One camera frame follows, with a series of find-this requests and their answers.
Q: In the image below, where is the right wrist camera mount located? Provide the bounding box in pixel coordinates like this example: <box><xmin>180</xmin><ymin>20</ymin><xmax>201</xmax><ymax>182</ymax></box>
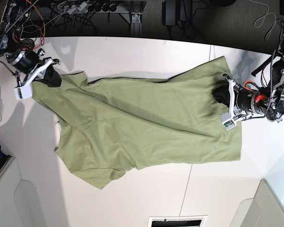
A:
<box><xmin>8</xmin><ymin>48</ymin><xmax>60</xmax><ymax>100</ymax></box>

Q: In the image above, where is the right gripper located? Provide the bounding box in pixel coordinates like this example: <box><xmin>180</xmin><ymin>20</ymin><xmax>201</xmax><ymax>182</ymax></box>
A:
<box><xmin>35</xmin><ymin>65</ymin><xmax>62</xmax><ymax>87</ymax></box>

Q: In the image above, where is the green t-shirt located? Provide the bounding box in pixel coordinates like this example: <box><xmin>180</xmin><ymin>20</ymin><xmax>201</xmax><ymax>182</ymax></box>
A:
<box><xmin>32</xmin><ymin>57</ymin><xmax>242</xmax><ymax>189</ymax></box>

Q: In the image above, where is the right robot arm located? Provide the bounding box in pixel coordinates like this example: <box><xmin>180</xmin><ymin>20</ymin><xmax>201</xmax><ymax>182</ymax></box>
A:
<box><xmin>0</xmin><ymin>0</ymin><xmax>62</xmax><ymax>87</ymax></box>

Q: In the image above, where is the aluminium table leg post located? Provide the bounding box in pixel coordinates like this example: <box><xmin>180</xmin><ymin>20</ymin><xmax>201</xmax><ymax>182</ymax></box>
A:
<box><xmin>131</xmin><ymin>14</ymin><xmax>142</xmax><ymax>37</ymax></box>

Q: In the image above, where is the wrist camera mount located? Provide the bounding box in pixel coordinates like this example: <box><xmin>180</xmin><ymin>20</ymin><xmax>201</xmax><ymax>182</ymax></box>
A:
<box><xmin>8</xmin><ymin>48</ymin><xmax>60</xmax><ymax>100</ymax></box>
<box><xmin>220</xmin><ymin>74</ymin><xmax>253</xmax><ymax>131</ymax></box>

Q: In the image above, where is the grey chair left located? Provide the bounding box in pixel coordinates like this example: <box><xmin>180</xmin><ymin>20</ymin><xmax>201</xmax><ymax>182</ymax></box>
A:
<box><xmin>0</xmin><ymin>157</ymin><xmax>47</xmax><ymax>227</ymax></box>

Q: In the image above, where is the grey coiled cable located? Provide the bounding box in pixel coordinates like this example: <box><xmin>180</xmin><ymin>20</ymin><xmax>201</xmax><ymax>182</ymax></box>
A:
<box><xmin>253</xmin><ymin>0</ymin><xmax>282</xmax><ymax>41</ymax></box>

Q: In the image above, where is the black power strip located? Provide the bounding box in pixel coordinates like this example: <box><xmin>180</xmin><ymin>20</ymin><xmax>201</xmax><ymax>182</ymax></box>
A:
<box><xmin>87</xmin><ymin>0</ymin><xmax>131</xmax><ymax>14</ymax></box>

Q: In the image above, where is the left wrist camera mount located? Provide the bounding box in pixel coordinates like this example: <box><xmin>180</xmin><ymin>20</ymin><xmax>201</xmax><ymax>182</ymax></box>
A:
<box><xmin>220</xmin><ymin>74</ymin><xmax>253</xmax><ymax>131</ymax></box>

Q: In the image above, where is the grey chair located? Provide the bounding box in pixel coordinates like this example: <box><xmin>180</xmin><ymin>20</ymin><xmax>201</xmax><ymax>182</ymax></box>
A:
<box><xmin>0</xmin><ymin>157</ymin><xmax>47</xmax><ymax>227</ymax></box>
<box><xmin>230</xmin><ymin>179</ymin><xmax>284</xmax><ymax>227</ymax></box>

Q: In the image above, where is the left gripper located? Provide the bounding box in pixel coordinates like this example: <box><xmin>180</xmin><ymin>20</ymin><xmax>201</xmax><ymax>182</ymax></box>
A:
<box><xmin>212</xmin><ymin>86</ymin><xmax>230</xmax><ymax>106</ymax></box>

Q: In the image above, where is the grey chair right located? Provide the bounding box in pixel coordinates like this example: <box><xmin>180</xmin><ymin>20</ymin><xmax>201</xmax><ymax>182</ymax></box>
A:
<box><xmin>230</xmin><ymin>179</ymin><xmax>284</xmax><ymax>227</ymax></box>

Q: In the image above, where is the black power adapter box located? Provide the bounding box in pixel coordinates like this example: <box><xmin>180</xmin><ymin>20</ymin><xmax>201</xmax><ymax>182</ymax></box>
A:
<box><xmin>162</xmin><ymin>0</ymin><xmax>178</xmax><ymax>26</ymax></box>

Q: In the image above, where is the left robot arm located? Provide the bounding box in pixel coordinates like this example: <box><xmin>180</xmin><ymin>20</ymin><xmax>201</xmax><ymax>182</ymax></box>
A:
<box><xmin>212</xmin><ymin>0</ymin><xmax>284</xmax><ymax>130</ymax></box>

